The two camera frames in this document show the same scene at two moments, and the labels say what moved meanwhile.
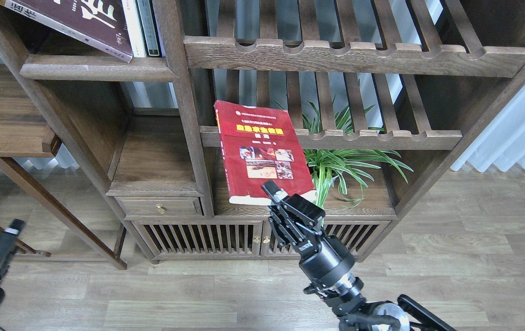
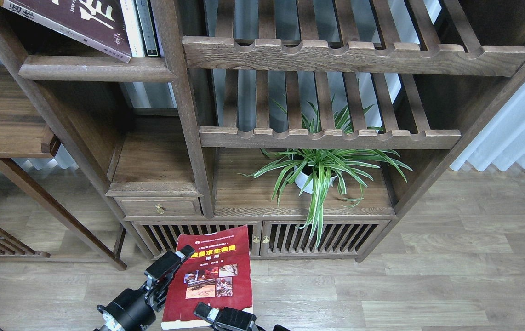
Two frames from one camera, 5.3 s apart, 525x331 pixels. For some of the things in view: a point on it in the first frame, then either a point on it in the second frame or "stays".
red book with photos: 259,145 to 218,273
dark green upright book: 150,28 stays
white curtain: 524,132 stays
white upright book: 132,15 stays
